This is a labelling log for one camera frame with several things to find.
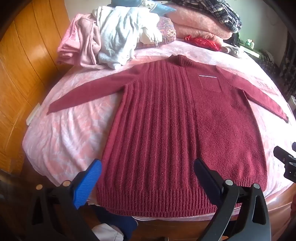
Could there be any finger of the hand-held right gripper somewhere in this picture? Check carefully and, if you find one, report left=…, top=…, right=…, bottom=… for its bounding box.
left=273, top=142, right=296, bottom=184

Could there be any dark plaid cloth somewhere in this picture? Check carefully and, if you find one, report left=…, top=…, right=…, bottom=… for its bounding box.
left=171, top=0, right=243, bottom=32

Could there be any cream garment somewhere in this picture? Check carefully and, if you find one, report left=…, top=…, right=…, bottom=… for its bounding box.
left=138, top=26, right=163, bottom=45

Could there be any dark blue cloth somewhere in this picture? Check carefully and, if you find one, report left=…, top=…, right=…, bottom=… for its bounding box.
left=91, top=204, right=139, bottom=241

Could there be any folded pink garment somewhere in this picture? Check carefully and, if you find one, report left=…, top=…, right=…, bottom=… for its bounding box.
left=56, top=13, right=80, bottom=66

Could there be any wooden bed frame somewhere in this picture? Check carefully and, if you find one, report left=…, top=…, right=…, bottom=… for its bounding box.
left=88, top=195, right=296, bottom=241

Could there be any light blue cloth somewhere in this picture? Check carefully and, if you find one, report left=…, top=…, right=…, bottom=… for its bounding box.
left=110, top=0, right=177, bottom=19

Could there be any patterned maroon pillow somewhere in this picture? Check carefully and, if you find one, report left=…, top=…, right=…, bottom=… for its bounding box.
left=135, top=16, right=177, bottom=49

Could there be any white ribbed garment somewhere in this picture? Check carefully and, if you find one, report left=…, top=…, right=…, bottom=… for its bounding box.
left=93, top=6, right=160, bottom=70

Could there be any red shiny bag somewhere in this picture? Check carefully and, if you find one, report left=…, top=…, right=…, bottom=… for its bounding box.
left=184, top=35, right=223, bottom=52

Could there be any maroon knit sweater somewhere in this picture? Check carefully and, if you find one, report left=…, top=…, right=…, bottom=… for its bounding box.
left=47, top=55, right=289, bottom=218

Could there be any pink floral bed sheet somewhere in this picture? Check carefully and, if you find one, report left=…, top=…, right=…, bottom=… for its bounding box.
left=22, top=38, right=296, bottom=209

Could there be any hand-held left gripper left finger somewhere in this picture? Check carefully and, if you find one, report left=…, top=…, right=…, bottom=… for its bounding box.
left=30, top=159, right=102, bottom=241

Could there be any white cloth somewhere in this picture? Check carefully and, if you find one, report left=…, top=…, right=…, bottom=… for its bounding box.
left=91, top=223, right=124, bottom=241

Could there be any pale mauve garment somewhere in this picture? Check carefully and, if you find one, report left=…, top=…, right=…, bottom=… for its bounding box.
left=73, top=13, right=102, bottom=68

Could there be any pink fluffy blanket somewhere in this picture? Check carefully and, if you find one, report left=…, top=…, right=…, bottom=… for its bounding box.
left=165, top=2, right=234, bottom=47

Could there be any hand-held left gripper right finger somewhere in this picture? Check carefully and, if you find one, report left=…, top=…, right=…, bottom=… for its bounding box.
left=193, top=159, right=270, bottom=241

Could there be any grey cloth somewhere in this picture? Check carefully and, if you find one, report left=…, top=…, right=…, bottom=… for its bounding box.
left=221, top=46, right=241, bottom=57

